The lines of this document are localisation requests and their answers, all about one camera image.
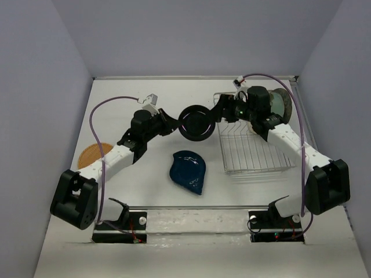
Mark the grey deer pattern plate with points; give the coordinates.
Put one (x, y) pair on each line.
(288, 103)

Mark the teal flower plate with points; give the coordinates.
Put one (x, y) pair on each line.
(277, 103)

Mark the dark blue leaf-shaped plate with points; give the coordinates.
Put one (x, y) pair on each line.
(188, 170)

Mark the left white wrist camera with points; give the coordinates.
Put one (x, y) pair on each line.
(149, 103)

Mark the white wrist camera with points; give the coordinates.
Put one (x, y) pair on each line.
(149, 103)
(240, 85)

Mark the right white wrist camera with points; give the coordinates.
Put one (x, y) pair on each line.
(240, 85)

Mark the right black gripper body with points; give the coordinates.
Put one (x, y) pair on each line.
(238, 110)

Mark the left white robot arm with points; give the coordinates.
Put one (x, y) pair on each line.
(76, 199)

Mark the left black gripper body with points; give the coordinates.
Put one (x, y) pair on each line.
(156, 127)

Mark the black round plate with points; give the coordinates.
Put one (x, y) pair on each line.
(196, 123)

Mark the metal wire dish rack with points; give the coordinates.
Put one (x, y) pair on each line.
(244, 152)

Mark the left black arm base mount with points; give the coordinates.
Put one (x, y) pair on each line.
(129, 228)

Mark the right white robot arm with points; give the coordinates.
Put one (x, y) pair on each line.
(255, 123)

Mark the orange woven pattern plate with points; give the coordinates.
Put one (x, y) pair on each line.
(89, 156)

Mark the cream round plate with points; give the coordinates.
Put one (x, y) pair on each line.
(250, 128)

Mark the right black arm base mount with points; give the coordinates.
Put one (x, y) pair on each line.
(267, 226)

